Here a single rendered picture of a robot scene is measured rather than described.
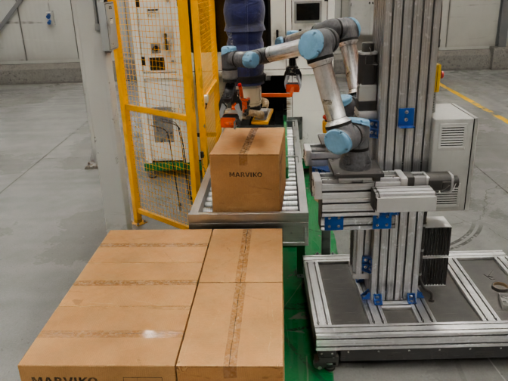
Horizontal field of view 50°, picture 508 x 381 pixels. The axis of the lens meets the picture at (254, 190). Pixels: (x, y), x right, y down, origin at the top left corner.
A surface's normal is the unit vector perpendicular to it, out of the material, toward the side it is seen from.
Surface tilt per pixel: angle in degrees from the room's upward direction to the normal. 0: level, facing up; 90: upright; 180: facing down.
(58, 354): 0
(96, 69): 90
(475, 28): 90
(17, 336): 0
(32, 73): 90
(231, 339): 0
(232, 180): 90
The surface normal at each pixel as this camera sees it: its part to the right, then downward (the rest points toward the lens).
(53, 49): 0.00, 0.36
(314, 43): -0.65, 0.18
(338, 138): -0.55, 0.43
